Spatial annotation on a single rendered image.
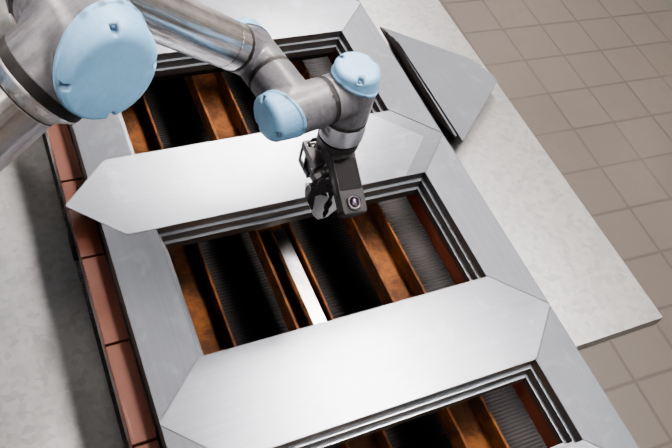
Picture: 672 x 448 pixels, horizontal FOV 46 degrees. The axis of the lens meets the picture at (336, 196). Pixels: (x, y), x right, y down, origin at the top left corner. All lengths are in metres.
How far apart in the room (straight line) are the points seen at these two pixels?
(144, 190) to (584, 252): 0.95
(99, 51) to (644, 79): 3.09
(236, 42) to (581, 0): 2.95
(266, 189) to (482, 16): 2.24
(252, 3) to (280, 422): 1.03
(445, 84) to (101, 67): 1.26
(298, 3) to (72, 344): 0.94
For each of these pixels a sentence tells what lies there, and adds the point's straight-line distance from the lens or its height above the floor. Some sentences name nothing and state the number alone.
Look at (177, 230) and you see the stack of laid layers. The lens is 1.49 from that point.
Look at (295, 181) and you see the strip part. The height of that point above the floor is 0.87.
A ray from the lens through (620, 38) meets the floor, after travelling 3.87.
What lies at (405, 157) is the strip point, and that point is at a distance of 1.67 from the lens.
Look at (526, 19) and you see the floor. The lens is 3.72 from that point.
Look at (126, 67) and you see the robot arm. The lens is 0.87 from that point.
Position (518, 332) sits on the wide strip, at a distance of 1.50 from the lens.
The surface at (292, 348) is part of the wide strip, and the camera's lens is 1.36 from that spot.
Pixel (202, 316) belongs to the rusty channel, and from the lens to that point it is 1.59.
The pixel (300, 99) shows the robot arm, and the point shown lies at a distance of 1.16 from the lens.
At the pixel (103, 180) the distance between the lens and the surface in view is 1.54.
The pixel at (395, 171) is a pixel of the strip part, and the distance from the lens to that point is 1.63.
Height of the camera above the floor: 2.06
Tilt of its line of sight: 50 degrees down
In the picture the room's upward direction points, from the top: 17 degrees clockwise
